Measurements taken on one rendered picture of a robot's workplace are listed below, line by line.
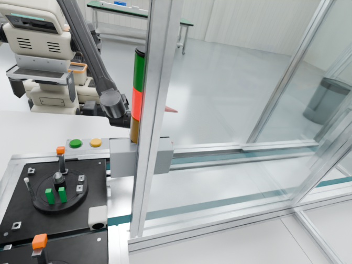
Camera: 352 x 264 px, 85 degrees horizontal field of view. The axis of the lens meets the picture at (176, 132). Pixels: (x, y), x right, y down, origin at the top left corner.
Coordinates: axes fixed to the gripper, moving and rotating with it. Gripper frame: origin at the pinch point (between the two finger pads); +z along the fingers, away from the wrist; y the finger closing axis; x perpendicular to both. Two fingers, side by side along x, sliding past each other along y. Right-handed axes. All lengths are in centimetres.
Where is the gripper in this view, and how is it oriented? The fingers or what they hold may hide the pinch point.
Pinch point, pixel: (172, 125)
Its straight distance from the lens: 59.3
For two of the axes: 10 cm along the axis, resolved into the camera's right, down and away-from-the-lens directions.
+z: 9.8, 1.5, -1.1
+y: 1.6, -9.8, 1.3
